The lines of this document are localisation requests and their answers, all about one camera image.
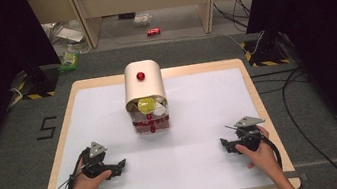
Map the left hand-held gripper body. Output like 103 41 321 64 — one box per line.
77 138 116 181

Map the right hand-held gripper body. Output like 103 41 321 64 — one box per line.
227 112 271 156

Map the person's right hand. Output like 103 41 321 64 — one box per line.
231 122 285 185

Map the white table mat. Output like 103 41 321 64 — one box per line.
32 62 277 189

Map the yellow ball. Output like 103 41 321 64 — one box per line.
136 95 159 116

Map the white crumpled paper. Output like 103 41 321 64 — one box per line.
152 100 169 118

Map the cream roll-top storage box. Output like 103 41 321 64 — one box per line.
119 57 173 139

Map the black stand base striped tape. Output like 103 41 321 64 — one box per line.
237 25 301 71
0 63 66 111

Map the green packet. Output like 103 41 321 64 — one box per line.
55 49 82 74

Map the crumpled silver plastic wrap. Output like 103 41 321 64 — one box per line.
41 17 91 59

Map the red drink can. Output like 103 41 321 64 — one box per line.
146 26 163 38

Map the clear plastic container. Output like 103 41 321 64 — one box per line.
130 11 154 30

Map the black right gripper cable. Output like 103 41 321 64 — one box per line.
256 131 285 173

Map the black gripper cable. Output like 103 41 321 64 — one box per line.
256 131 285 173
48 149 95 189

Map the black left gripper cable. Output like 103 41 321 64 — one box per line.
48 149 95 189

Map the black floor cable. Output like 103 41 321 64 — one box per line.
249 60 337 189

